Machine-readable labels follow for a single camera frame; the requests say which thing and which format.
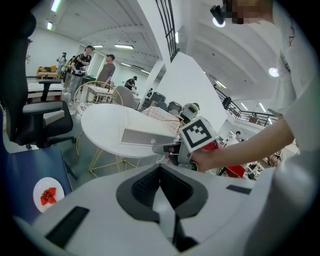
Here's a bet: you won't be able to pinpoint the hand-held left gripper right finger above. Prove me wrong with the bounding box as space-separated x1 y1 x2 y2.
158 163 260 256

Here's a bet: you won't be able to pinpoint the black window grille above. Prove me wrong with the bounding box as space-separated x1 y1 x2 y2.
154 0 181 63

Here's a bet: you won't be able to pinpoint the yellow sofa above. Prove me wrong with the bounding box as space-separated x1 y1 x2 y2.
36 65 59 77

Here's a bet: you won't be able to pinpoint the cream woven basket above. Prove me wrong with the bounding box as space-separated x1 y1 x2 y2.
141 105 186 131

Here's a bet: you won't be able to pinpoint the grey upholstered chair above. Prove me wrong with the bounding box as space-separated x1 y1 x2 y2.
114 85 139 110

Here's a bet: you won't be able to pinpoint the black fisheye camera on gripper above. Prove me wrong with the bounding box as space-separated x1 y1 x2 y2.
179 102 201 124

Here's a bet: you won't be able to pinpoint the blue cloth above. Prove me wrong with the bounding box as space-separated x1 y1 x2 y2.
4 146 74 225

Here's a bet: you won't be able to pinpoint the person's right forearm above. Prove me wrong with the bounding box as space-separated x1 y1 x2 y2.
191 116 295 173

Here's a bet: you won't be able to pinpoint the gold wire chair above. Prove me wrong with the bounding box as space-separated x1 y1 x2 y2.
73 80 124 116

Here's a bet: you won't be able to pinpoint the person's head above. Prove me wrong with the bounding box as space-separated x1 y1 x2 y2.
231 0 275 25

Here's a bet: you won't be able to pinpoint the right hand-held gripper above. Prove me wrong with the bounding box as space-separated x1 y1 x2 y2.
151 115 224 172

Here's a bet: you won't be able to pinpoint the person's white t-shirt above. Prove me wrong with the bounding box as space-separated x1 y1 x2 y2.
246 0 320 256

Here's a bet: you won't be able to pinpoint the red seat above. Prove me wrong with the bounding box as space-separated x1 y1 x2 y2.
223 164 247 179

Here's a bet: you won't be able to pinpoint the black office chair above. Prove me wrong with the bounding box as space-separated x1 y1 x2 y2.
0 12 79 181

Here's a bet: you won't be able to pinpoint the round white table gold legs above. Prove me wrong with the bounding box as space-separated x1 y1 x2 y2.
76 103 181 178

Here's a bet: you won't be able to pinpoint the black metal railing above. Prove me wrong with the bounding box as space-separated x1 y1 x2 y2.
213 84 279 124

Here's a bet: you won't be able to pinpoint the long white desk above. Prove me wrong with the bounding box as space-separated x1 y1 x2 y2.
26 81 65 104

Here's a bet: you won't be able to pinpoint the black head-worn camera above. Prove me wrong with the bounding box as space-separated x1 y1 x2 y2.
209 0 235 21

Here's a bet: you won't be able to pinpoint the white plate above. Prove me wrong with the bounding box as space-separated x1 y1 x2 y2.
32 176 66 214

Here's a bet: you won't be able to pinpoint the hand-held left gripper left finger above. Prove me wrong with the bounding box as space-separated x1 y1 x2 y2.
14 163 176 256

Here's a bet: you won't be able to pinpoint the white box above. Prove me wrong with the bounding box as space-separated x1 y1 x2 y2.
120 106 181 152

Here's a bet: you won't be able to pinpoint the white drawer with round knob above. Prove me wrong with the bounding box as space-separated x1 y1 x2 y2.
119 128 177 148

